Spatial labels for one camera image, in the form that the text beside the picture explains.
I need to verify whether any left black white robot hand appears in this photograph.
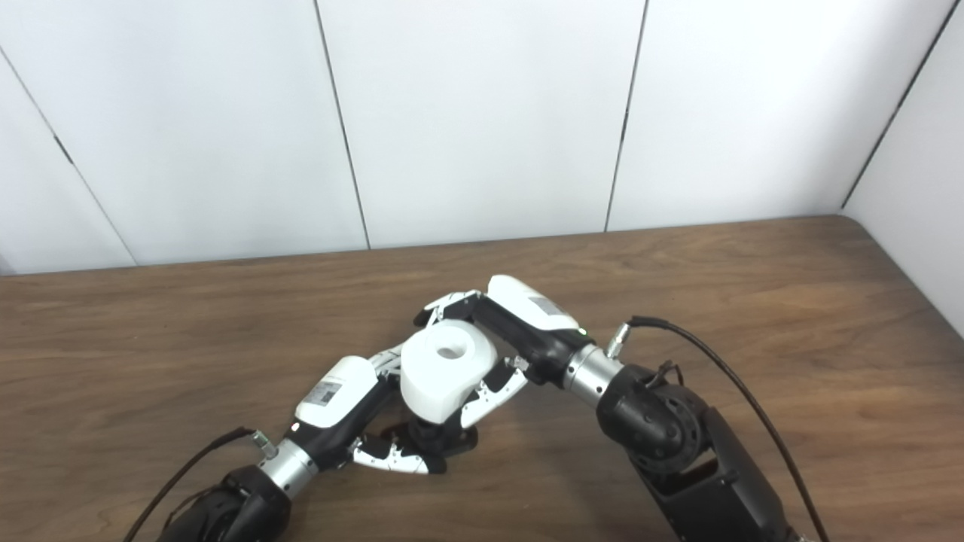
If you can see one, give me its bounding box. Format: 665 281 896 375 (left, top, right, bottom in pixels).
287 343 450 477

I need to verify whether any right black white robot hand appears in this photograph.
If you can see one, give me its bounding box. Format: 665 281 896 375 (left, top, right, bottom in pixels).
412 274 597 431

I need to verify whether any round white plastic piece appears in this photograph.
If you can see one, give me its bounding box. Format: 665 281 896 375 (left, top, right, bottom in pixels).
399 319 499 425

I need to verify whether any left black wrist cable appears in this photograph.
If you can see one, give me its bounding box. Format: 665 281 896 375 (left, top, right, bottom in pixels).
122 426 280 542

